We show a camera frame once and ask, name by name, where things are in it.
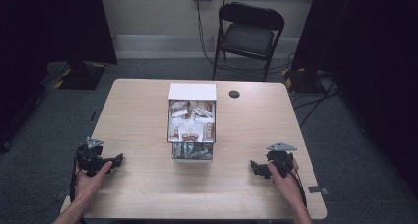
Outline right hand-held gripper cable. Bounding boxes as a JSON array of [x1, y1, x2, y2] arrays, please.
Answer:
[[275, 160, 309, 209]]

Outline person's right hand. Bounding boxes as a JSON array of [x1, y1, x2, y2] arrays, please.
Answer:
[[267, 157, 306, 208]]

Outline grey floor tape strip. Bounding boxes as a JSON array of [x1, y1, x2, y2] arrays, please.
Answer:
[[307, 185, 331, 195]]

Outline black folding chair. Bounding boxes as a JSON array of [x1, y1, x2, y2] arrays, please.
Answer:
[[212, 1, 286, 83]]

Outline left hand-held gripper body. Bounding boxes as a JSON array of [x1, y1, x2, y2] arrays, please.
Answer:
[[76, 136, 114, 178]]

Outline pile of grey packets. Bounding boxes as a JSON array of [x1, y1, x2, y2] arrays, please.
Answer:
[[173, 142, 213, 160]]

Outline hand-held gripper cable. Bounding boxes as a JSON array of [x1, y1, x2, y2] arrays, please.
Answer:
[[69, 144, 85, 206], [275, 160, 309, 209]]

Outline left hand-held gripper cable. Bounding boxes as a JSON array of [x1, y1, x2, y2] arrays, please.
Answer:
[[69, 144, 85, 206]]

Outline pile of white brown packets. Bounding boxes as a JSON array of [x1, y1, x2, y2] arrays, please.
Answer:
[[168, 100, 217, 143]]

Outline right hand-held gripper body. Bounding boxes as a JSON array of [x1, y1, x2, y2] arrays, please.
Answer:
[[265, 141, 298, 179]]

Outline black floor cables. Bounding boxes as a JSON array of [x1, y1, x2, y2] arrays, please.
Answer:
[[289, 73, 341, 129]]

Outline black stand base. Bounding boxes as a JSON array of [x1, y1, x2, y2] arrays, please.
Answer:
[[53, 59, 107, 91], [281, 67, 327, 94]]

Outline black curtain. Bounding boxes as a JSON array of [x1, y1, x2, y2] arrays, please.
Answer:
[[0, 0, 118, 153], [291, 0, 418, 198]]

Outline person's left hand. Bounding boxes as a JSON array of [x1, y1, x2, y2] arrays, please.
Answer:
[[74, 160, 113, 203]]

